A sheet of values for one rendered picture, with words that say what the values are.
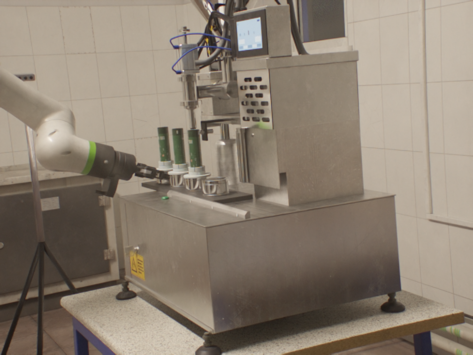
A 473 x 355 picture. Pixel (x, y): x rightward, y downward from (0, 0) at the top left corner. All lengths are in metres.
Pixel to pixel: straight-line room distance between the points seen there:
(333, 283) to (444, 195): 1.82
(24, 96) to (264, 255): 0.82
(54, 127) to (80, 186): 2.74
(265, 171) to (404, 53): 1.95
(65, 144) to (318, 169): 0.68
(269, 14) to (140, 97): 3.99
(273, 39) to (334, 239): 0.47
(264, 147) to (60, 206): 3.15
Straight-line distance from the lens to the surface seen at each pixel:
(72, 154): 2.15
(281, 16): 1.80
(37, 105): 2.22
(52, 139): 2.15
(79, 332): 2.23
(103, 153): 2.18
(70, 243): 4.94
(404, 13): 3.72
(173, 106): 5.81
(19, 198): 4.84
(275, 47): 1.79
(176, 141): 2.16
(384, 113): 3.85
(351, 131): 1.90
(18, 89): 2.20
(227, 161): 2.22
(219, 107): 2.18
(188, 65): 2.04
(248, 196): 1.95
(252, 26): 1.84
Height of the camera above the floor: 1.34
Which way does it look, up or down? 7 degrees down
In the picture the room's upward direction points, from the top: 5 degrees counter-clockwise
